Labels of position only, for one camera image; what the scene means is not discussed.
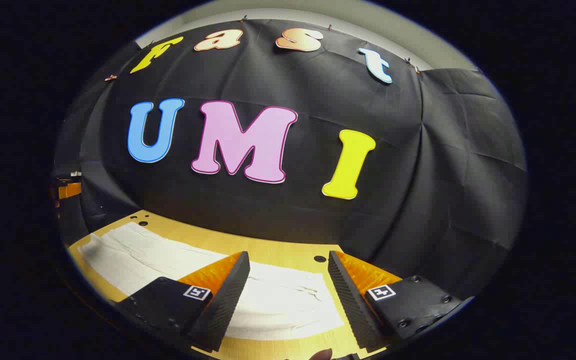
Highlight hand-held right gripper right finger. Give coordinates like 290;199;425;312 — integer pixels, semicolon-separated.
327;250;475;351

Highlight black backdrop cloth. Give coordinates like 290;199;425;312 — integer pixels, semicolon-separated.
53;19;528;301

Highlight white jeans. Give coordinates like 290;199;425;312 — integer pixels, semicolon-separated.
78;221;345;342

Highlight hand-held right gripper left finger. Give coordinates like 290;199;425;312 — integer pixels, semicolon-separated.
113;251;251;353

